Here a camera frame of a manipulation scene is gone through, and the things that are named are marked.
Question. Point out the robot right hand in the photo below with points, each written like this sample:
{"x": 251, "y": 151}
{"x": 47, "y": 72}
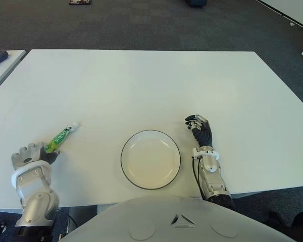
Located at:
{"x": 204, "y": 133}

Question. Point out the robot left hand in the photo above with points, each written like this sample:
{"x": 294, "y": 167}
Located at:
{"x": 27, "y": 156}

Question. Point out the green white toothpaste tube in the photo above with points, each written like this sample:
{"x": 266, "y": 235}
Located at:
{"x": 59, "y": 137}

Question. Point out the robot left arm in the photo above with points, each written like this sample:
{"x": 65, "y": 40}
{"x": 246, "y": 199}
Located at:
{"x": 38, "y": 201}

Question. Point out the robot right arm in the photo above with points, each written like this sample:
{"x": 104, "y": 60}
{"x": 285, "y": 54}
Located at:
{"x": 212, "y": 176}

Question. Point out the white plate with dark rim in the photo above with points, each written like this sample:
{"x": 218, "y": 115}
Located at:
{"x": 150, "y": 161}

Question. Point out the white side table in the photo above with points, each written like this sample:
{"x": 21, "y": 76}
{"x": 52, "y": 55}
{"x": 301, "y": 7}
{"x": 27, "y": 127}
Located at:
{"x": 7, "y": 69}

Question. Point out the grey robot torso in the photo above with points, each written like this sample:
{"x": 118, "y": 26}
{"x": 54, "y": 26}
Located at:
{"x": 166, "y": 221}

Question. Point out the dark blue floor object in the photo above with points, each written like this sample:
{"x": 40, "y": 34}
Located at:
{"x": 197, "y": 2}

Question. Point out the colourful flat box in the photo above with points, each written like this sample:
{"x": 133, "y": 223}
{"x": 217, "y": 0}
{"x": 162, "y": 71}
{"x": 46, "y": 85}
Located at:
{"x": 79, "y": 1}

